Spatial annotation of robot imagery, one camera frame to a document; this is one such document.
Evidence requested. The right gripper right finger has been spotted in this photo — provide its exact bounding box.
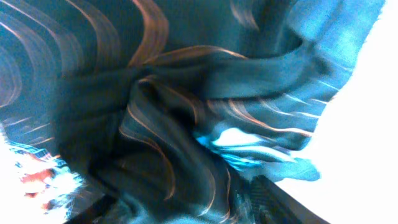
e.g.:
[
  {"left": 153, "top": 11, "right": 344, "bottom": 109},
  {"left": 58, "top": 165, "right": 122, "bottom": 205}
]
[{"left": 250, "top": 175, "right": 329, "bottom": 224}]

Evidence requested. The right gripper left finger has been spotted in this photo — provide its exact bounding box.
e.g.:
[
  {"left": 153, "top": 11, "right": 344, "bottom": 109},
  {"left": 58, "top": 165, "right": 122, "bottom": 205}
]
[{"left": 65, "top": 195, "right": 117, "bottom": 224}]

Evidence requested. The black orange-patterned cycling jersey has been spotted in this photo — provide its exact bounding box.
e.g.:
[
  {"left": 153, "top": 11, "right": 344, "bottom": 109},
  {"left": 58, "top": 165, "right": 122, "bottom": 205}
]
[{"left": 1, "top": 1, "right": 385, "bottom": 223}]

